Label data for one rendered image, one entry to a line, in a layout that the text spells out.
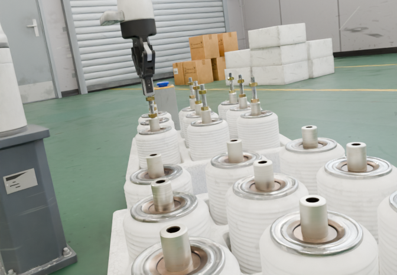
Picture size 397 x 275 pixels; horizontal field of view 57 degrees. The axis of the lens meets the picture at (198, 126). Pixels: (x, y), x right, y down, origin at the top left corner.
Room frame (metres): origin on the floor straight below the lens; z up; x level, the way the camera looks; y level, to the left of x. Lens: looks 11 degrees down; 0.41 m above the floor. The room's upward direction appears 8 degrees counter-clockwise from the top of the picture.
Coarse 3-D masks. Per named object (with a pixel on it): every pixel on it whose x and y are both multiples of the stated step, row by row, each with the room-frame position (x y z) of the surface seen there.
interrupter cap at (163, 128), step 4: (148, 128) 0.85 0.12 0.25; (160, 128) 0.84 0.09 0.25; (164, 128) 0.83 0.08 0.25; (168, 128) 0.82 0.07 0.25; (140, 132) 0.81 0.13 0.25; (144, 132) 0.80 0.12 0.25; (148, 132) 0.80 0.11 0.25; (152, 132) 0.79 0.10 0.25; (156, 132) 0.78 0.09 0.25; (160, 132) 0.79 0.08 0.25
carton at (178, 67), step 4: (176, 64) 5.03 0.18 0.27; (180, 64) 4.95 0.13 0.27; (176, 68) 5.04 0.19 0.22; (180, 68) 4.96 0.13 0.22; (176, 72) 5.05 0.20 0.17; (180, 72) 4.97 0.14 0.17; (176, 76) 5.07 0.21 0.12; (180, 76) 4.98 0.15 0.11; (184, 76) 4.94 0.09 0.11; (176, 80) 5.08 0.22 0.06; (180, 80) 5.00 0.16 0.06; (184, 80) 4.94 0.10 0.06; (176, 84) 5.09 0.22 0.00; (180, 84) 5.01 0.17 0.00; (184, 84) 4.93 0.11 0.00
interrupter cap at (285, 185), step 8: (248, 176) 0.43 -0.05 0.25; (280, 176) 0.42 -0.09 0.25; (288, 176) 0.42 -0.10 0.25; (240, 184) 0.42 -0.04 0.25; (248, 184) 0.41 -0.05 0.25; (280, 184) 0.40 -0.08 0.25; (288, 184) 0.39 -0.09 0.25; (296, 184) 0.39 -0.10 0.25; (240, 192) 0.39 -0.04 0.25; (248, 192) 0.39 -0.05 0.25; (256, 192) 0.38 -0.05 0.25; (264, 192) 0.38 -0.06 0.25; (272, 192) 0.38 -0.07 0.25; (280, 192) 0.37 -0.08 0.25; (288, 192) 0.37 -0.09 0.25
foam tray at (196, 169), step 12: (180, 132) 1.11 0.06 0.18; (132, 144) 1.03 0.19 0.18; (180, 144) 0.95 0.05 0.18; (132, 156) 0.89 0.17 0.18; (276, 156) 0.77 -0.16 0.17; (132, 168) 0.79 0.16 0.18; (192, 168) 0.75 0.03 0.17; (204, 168) 0.75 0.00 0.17; (276, 168) 0.77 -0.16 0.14; (192, 180) 0.75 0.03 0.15; (204, 180) 0.75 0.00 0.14; (204, 192) 0.75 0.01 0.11
